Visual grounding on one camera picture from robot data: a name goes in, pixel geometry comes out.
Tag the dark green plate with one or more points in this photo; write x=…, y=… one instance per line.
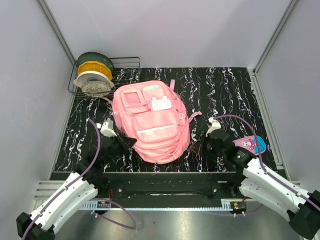
x=94, y=57

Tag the pink student backpack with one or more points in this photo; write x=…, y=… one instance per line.
x=154, y=114

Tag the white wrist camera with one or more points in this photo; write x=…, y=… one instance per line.
x=214, y=125
x=107, y=128

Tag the wire dish rack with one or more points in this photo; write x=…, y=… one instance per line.
x=126, y=71

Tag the pink cat pencil case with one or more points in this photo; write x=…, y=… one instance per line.
x=251, y=144

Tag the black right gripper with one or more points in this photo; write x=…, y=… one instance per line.
x=196, y=147

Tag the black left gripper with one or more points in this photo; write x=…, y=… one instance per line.
x=129, y=142

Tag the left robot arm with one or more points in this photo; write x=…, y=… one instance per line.
x=85, y=183

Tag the speckled grey plate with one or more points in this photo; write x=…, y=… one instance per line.
x=96, y=89

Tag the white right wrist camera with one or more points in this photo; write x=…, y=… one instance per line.
x=214, y=125

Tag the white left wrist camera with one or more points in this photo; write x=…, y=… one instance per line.
x=107, y=128

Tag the white plate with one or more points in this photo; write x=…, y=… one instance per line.
x=89, y=76

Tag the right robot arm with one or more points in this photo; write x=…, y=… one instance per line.
x=254, y=180

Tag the yellow plate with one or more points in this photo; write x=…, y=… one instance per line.
x=97, y=67

